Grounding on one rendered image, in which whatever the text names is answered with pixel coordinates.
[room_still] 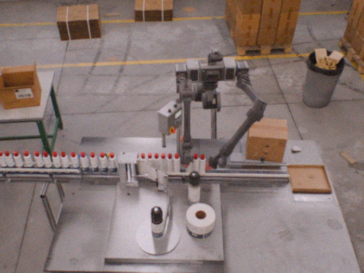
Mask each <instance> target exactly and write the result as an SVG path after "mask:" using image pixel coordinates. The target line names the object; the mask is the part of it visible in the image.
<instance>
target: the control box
mask: <svg viewBox="0 0 364 273"><path fill-rule="evenodd" d="M174 104H176V102H174V101H172V100H171V101H170V102H169V103H168V104H166V105H165V106H164V107H163V108H162V109H160V110H159V111H158V131H160V132H162V133H164V134H166V135H170V134H171V133H172V132H171V129H177V128H178V127H179V126H180V125H182V119H181V120H180V121H178V122H177V123H176V124H174V121H175V120H176V119H177V118H178V117H180V116H181V115H182V114H180V115H179V116H178V117H177V118H176V119H174V114H175V112H176V111H178V110H179V109H180V108H182V105H177V108H174V107H173V106H174ZM168 109H170V110H171V112H170V113H168V112H167V111H168Z"/></svg>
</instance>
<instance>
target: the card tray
mask: <svg viewBox="0 0 364 273"><path fill-rule="evenodd" d="M287 171H288V174H289V181H290V183H291V188H292V191H304V192H331V191H332V187H331V184H330V180H329V177H328V173H327V170H326V167H325V165H307V164H289V166H287Z"/></svg>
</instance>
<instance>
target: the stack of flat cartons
mask: <svg viewBox="0 0 364 273"><path fill-rule="evenodd" d="M56 23H57V28H58V31H59V34H60V40H61V41H68V40H81V39H89V38H90V39H91V38H101V21H100V15H99V7H98V4H92V5H76V6H59V7H58V12H57V21H56Z"/></svg>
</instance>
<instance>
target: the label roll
mask: <svg viewBox="0 0 364 273"><path fill-rule="evenodd" d="M214 228H215V211H214V210H213V208H212V207H210V206H209V205H207V204H202V203H199V204H194V205H192V206H191V207H189V209H188V211H187V213H186V229H187V232H188V234H189V235H190V236H191V237H193V238H195V239H206V238H209V237H210V236H211V235H212V234H213V232H214Z"/></svg>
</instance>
